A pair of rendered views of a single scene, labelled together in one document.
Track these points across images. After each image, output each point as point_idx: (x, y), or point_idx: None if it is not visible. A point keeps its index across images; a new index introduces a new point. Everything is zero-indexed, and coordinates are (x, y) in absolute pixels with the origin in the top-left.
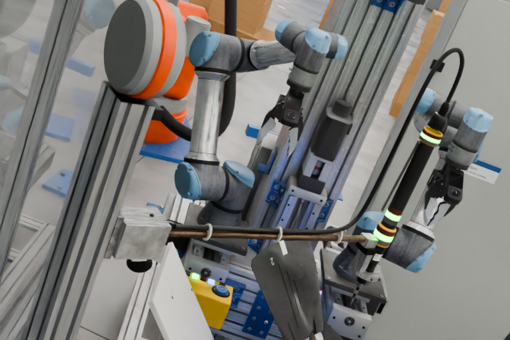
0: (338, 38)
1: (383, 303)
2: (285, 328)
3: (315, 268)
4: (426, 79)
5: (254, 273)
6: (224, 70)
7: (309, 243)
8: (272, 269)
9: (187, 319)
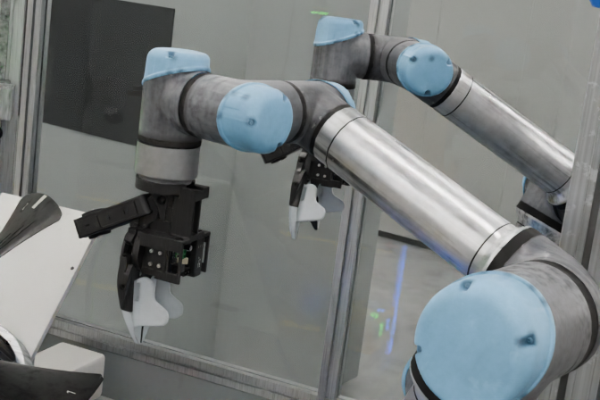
0: (409, 45)
1: None
2: None
3: (22, 238)
4: None
5: (15, 208)
6: (523, 204)
7: (52, 218)
8: (19, 212)
9: (25, 262)
